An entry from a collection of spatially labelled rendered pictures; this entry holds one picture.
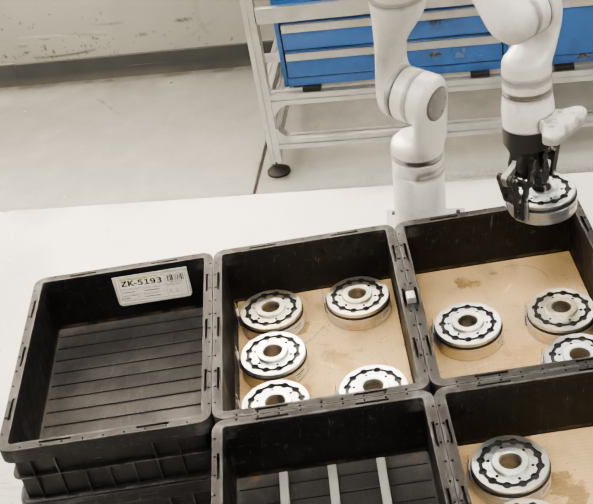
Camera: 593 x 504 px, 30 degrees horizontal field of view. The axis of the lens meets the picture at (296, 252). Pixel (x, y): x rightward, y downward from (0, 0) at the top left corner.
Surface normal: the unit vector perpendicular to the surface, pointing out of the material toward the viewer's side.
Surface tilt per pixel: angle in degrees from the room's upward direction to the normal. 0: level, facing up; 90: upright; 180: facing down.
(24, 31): 90
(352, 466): 0
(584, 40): 90
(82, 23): 90
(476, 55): 90
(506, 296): 0
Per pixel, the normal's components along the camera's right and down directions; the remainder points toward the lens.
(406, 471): -0.15, -0.80
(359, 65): -0.11, 0.59
